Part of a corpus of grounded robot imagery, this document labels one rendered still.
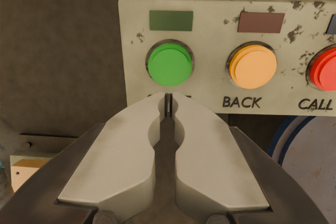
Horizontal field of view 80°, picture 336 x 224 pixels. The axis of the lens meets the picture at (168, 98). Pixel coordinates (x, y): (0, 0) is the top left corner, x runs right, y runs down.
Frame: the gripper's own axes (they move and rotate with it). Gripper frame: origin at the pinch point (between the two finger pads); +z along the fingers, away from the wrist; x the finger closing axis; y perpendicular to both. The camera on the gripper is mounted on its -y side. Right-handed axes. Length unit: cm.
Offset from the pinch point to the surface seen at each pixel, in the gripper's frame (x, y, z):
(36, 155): -48, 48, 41
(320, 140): 27.8, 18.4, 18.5
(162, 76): -0.7, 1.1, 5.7
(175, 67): 0.4, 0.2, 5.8
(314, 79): 13.2, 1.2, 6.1
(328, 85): 14.4, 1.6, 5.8
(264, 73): 8.3, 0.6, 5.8
